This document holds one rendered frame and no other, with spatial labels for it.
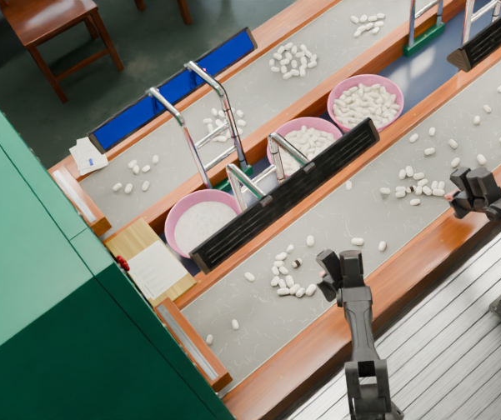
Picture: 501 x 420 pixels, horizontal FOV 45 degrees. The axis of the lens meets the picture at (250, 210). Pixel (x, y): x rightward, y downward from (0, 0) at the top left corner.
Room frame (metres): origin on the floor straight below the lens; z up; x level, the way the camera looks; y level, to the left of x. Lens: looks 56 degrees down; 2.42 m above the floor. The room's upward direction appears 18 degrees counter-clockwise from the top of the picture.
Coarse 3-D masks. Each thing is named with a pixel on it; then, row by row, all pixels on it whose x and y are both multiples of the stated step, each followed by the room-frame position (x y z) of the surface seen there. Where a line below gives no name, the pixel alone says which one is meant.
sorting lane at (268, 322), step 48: (480, 96) 1.30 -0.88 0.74; (432, 144) 1.17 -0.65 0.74; (480, 144) 1.11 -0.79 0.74; (336, 192) 1.10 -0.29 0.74; (432, 192) 0.99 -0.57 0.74; (288, 240) 0.99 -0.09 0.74; (336, 240) 0.93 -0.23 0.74; (384, 240) 0.88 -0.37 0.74; (240, 288) 0.88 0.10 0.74; (288, 288) 0.83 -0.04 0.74; (240, 336) 0.73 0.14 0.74; (288, 336) 0.68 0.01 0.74
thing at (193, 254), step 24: (336, 144) 1.01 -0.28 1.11; (360, 144) 1.01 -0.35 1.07; (336, 168) 0.97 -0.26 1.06; (288, 192) 0.92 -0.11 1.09; (312, 192) 0.93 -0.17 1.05; (240, 216) 0.88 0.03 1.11; (264, 216) 0.88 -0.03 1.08; (216, 240) 0.84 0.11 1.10; (240, 240) 0.84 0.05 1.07; (216, 264) 0.80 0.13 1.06
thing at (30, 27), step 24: (0, 0) 3.13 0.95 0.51; (24, 0) 3.14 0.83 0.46; (48, 0) 3.07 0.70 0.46; (72, 0) 3.01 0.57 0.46; (24, 24) 2.93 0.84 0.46; (48, 24) 2.86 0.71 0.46; (72, 24) 3.23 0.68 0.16; (96, 24) 2.88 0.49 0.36; (48, 72) 2.78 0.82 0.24; (72, 72) 2.82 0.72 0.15
